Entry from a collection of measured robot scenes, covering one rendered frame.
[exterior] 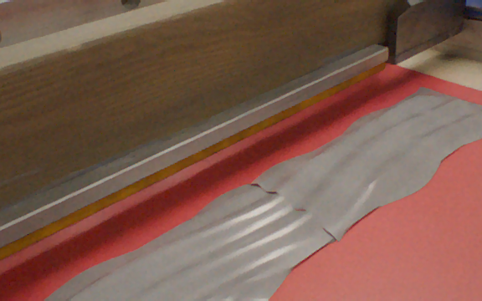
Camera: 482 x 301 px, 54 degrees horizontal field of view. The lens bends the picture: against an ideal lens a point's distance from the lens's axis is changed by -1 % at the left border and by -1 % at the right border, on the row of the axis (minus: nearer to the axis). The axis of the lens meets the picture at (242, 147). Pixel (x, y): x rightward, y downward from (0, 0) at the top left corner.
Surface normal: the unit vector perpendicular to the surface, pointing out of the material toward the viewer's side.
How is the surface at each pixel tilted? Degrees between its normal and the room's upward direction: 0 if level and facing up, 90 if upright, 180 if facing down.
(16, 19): 90
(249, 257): 32
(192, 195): 0
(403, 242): 0
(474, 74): 0
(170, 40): 90
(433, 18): 90
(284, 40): 90
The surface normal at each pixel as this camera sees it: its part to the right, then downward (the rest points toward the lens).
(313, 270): -0.09, -0.85
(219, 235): 0.19, -0.48
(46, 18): 0.63, 0.36
